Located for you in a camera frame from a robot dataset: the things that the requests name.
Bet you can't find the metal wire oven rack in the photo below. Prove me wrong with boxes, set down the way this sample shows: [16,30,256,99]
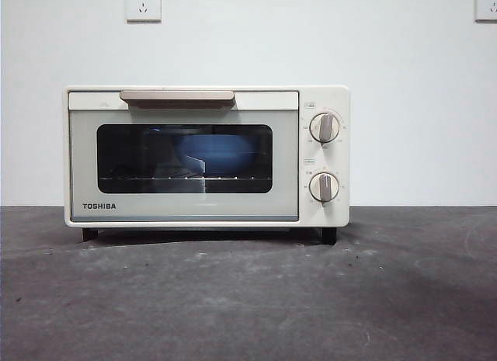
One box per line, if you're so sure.
[99,175,272,182]

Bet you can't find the glass oven door with handle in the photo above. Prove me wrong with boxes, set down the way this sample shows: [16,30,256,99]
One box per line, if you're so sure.
[68,90,301,223]

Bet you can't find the blue ribbed bowl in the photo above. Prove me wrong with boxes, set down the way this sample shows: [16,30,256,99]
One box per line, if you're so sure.
[172,132,255,176]

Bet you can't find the cream Toshiba toaster oven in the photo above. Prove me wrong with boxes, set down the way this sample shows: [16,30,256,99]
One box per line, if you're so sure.
[63,85,351,246]

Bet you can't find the white wall socket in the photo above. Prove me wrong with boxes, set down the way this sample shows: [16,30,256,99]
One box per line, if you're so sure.
[124,0,162,23]
[474,0,497,23]

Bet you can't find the beige oven knob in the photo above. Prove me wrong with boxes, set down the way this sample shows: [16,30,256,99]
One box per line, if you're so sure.
[308,172,341,204]
[309,111,342,146]

